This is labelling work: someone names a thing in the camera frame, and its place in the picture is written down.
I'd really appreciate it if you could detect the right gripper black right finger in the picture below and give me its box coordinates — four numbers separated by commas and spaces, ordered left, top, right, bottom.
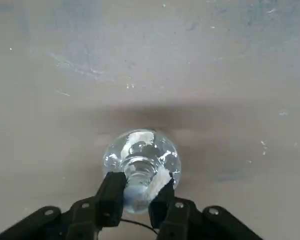
148, 179, 263, 240

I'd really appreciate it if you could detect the thin black wire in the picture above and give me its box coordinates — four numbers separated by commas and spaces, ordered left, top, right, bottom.
119, 218, 159, 236

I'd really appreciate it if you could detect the clear glass alcohol lamp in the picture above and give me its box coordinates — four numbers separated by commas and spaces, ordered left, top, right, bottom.
103, 128, 183, 215

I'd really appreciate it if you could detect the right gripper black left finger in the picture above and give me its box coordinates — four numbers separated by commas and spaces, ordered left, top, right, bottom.
0, 171, 127, 240

